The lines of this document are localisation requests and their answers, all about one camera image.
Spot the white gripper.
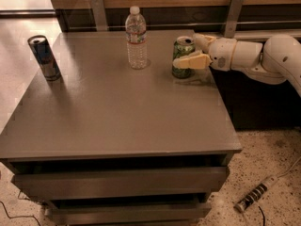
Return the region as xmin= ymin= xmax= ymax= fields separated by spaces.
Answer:
xmin=172 ymin=33 xmax=237 ymax=72

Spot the green soda can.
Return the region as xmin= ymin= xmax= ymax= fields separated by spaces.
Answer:
xmin=172 ymin=36 xmax=195 ymax=79

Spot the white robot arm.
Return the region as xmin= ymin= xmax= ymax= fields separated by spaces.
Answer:
xmin=172 ymin=34 xmax=301 ymax=97

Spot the blue silver energy drink can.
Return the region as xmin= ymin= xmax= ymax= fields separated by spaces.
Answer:
xmin=27 ymin=35 xmax=61 ymax=81

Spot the clear plastic water bottle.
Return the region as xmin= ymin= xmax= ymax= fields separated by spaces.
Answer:
xmin=125 ymin=6 xmax=147 ymax=70

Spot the grey drawer cabinet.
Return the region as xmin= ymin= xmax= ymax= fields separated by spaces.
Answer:
xmin=0 ymin=31 xmax=241 ymax=213

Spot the upper grey drawer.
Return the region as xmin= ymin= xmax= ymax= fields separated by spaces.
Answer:
xmin=13 ymin=167 xmax=229 ymax=201

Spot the white power strip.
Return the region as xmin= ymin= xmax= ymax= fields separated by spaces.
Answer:
xmin=234 ymin=175 xmax=278 ymax=213

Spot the right metal bracket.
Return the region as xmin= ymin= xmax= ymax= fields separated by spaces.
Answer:
xmin=223 ymin=0 xmax=244 ymax=38

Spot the metal bracket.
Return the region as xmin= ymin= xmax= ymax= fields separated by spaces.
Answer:
xmin=223 ymin=0 xmax=244 ymax=38
xmin=90 ymin=0 xmax=108 ymax=31

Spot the left metal bracket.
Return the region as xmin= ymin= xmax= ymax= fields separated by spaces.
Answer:
xmin=90 ymin=0 xmax=108 ymax=31

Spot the black cable on floor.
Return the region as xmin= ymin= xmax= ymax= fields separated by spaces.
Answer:
xmin=0 ymin=190 xmax=43 ymax=226

